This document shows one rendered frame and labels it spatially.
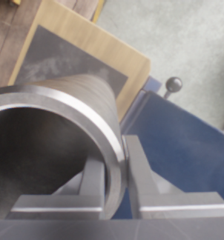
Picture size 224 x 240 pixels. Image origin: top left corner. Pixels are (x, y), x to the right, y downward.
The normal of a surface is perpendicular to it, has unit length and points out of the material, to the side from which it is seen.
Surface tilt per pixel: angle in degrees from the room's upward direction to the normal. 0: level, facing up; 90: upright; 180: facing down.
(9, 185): 90
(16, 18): 0
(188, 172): 59
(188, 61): 0
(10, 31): 0
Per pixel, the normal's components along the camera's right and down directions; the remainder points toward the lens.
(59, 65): 0.01, 0.28
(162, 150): -0.74, -0.26
